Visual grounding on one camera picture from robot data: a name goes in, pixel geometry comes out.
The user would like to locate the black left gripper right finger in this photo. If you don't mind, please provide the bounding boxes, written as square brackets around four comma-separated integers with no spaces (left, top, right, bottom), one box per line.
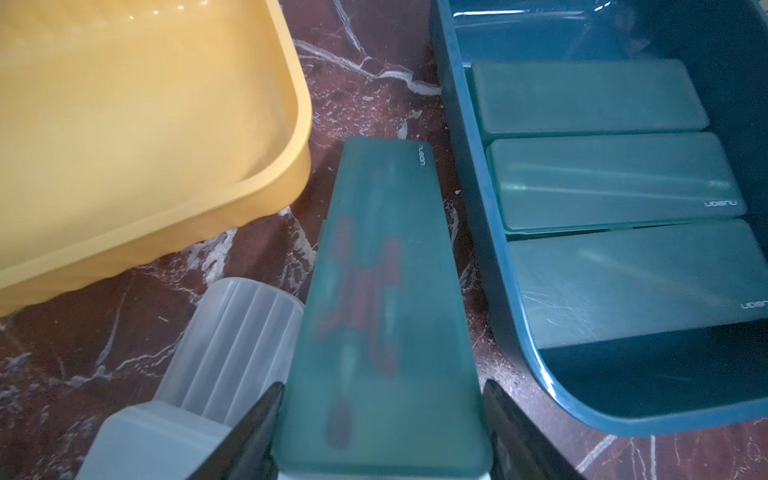
[483,379,585,480]

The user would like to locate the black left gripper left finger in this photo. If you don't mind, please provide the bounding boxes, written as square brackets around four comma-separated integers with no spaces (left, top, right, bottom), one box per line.
[189,382,284,479]

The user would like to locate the teal plastic tray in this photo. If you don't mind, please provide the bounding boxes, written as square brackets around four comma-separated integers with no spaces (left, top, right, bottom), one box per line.
[430,1,767,436]

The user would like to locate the green pencil case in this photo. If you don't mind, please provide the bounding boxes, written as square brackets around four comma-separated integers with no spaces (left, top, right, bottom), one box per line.
[486,132,747,235]
[508,219,767,350]
[467,59,709,143]
[272,137,492,479]

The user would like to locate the yellow plastic tray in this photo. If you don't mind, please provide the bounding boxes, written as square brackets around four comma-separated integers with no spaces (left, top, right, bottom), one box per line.
[1,1,312,315]

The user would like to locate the green pencil case back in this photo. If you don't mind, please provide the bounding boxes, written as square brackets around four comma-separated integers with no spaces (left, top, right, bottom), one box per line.
[467,59,709,143]

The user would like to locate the clear pencil case top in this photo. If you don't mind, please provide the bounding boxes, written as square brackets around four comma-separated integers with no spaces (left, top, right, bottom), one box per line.
[77,278,304,479]

